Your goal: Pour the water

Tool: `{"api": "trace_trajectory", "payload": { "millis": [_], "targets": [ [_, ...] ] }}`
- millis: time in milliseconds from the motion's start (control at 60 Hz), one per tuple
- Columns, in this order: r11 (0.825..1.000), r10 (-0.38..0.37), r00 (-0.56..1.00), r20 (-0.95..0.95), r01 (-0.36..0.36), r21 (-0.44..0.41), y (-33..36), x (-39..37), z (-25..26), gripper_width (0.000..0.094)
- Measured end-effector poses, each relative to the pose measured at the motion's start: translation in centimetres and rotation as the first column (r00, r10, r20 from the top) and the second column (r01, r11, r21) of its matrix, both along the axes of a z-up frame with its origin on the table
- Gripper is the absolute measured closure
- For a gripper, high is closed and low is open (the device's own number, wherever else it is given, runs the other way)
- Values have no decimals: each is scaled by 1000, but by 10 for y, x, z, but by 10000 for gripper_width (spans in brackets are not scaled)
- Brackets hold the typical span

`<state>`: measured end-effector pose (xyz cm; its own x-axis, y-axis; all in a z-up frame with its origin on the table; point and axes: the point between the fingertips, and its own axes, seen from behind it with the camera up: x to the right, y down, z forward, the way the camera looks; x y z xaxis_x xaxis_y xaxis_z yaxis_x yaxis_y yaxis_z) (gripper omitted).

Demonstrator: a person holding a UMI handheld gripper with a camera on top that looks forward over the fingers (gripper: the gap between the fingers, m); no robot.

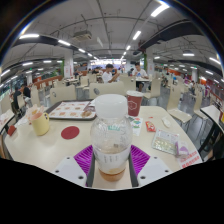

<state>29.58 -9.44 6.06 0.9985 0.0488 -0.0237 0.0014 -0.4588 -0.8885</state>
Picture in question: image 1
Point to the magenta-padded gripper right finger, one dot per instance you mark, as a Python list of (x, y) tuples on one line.
[(140, 158)]

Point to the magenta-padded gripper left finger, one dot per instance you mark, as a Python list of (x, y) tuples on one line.
[(83, 158)]

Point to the clear plastic drink bottle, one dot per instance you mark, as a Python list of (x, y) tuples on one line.
[(111, 140)]

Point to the flat round red coaster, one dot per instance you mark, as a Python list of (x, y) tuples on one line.
[(70, 132)]

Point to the red snack wrapper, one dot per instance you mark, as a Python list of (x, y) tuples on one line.
[(150, 126)]

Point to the dark tray with paper liner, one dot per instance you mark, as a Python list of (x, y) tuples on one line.
[(68, 110)]

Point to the white leaflet with red print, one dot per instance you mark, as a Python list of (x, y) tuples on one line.
[(190, 160)]

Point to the red paper cup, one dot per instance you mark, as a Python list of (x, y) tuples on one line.
[(134, 105)]

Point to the yellow cup with pink inside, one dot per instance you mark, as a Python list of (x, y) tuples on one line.
[(40, 125)]

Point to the beige chair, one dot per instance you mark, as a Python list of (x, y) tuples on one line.
[(108, 88), (63, 94), (178, 106), (154, 88)]

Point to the far group of beige chairs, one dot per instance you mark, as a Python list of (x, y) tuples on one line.
[(83, 80)]

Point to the beige side table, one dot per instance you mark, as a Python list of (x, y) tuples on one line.
[(211, 113), (5, 118)]

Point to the person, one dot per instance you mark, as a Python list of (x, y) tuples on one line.
[(26, 91), (107, 76), (16, 100), (139, 73)]

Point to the ceiling air conditioner unit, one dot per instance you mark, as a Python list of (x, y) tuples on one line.
[(82, 36)]

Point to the ceiling strip lights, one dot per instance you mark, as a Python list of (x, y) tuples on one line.
[(29, 36)]

